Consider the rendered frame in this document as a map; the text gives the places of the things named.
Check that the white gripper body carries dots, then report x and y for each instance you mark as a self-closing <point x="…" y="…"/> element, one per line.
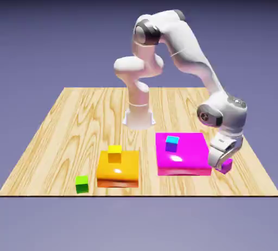
<point x="215" y="156"/>

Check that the small magenta cube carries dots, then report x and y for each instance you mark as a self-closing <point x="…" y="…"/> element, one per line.
<point x="226" y="165"/>

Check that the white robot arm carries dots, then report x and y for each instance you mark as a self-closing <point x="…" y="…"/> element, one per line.
<point x="186" y="38"/>

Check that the small cyan cube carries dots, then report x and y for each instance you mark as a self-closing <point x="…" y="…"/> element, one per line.
<point x="172" y="143"/>

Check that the small yellow cube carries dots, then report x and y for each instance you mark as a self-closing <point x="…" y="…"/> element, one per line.
<point x="114" y="153"/>

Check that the small green cube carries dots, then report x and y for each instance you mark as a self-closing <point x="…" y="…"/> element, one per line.
<point x="82" y="184"/>

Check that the large magenta box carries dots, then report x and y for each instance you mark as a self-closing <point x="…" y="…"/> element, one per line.
<point x="184" y="153"/>

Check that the large orange box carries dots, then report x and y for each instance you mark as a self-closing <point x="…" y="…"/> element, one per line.
<point x="121" y="168"/>

